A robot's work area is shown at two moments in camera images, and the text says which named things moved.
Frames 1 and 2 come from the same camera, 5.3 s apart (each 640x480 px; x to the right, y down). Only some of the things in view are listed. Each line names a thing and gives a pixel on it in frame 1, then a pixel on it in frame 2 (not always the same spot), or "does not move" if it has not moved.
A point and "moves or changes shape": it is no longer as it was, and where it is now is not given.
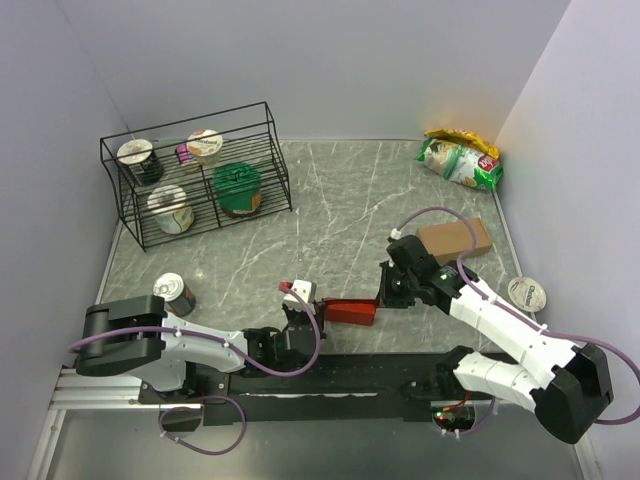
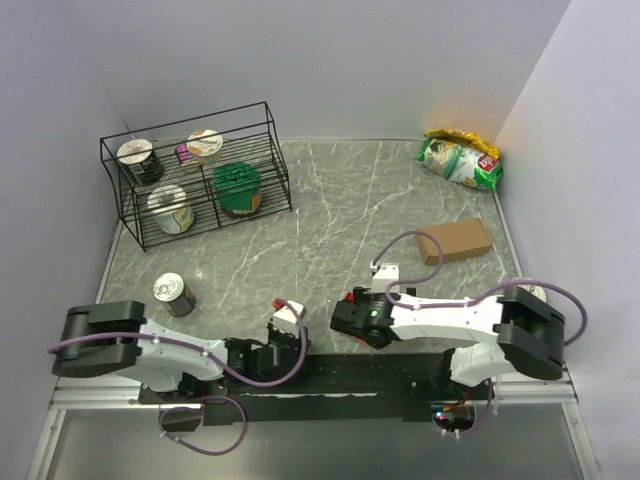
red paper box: [350, 310] moves or changes shape
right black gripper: [385, 298] → [363, 294]
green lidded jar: [238, 188] does not move
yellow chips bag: [466, 137] does not move
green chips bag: [463, 165] does not move
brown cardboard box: [447, 241] does not move
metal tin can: [177, 296] does not move
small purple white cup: [182, 153] does not move
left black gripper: [318, 313] → [272, 331]
